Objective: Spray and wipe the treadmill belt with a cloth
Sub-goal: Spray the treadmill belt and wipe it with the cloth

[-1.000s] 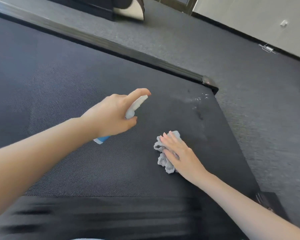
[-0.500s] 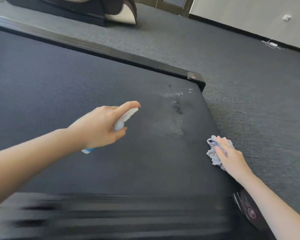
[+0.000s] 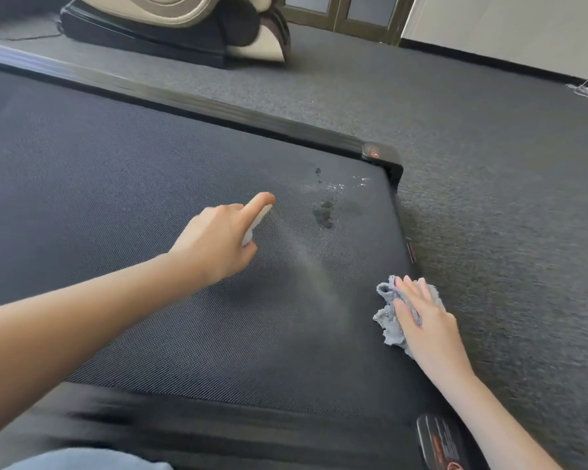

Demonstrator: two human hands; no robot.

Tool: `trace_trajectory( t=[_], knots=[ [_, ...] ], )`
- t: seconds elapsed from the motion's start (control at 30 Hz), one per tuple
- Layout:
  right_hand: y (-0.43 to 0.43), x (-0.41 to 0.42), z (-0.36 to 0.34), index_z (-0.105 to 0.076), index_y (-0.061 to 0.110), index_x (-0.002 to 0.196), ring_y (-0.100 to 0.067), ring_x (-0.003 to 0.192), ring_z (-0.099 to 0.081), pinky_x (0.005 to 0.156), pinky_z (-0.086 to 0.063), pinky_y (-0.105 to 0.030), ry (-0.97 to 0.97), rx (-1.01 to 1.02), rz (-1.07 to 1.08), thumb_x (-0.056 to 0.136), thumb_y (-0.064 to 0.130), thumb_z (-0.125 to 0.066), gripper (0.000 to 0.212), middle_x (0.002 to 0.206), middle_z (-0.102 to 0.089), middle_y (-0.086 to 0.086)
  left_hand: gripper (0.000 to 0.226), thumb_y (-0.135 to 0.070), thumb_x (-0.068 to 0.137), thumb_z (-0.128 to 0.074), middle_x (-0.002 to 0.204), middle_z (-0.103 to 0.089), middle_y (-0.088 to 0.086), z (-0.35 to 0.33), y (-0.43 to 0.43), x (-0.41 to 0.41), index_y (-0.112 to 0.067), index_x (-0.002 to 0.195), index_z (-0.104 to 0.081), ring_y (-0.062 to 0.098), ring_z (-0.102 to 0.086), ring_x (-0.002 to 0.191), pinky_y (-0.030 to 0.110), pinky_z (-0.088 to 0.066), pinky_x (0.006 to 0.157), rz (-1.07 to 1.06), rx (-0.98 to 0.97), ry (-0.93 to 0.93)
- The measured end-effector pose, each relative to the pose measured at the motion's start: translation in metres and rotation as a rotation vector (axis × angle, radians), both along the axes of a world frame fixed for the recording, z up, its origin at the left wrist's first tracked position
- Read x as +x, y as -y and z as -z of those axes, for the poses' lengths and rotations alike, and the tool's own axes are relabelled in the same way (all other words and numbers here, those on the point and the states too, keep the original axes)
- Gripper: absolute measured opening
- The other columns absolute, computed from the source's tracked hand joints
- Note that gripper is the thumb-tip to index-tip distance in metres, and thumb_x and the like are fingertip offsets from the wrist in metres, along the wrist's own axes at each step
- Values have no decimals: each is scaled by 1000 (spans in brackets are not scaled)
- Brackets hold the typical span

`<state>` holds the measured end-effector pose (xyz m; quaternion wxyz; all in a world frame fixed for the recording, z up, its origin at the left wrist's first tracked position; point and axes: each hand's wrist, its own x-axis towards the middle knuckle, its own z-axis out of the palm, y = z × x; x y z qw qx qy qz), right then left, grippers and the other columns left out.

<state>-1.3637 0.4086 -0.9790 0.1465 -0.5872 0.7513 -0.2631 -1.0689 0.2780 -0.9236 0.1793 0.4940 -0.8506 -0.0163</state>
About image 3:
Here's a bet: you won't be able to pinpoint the person's right forearm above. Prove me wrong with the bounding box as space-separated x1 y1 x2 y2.
433 371 564 470

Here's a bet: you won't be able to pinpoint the white blue spray bottle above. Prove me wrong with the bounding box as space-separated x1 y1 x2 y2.
241 202 274 248

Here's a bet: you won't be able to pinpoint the person's light blue trousers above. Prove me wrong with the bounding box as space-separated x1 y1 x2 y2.
2 447 175 470

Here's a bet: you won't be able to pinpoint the black power cable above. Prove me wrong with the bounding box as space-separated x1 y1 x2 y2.
0 31 63 42

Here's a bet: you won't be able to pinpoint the person's right hand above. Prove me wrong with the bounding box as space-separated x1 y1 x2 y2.
393 275 476 387

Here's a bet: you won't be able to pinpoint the person's left hand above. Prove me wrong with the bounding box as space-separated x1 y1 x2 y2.
166 192 277 289

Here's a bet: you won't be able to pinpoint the dark grey treadmill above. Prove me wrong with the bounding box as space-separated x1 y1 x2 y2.
0 39 491 470

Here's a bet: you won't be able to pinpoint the dark glass double door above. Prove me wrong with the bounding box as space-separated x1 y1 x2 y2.
279 0 417 46

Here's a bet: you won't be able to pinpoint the grey fluffy cloth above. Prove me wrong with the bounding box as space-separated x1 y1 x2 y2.
372 274 445 359

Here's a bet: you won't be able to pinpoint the beige brown massage chair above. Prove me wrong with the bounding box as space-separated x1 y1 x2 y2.
57 0 293 70

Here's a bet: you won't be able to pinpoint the person's left forearm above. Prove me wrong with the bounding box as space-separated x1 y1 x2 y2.
0 254 199 446

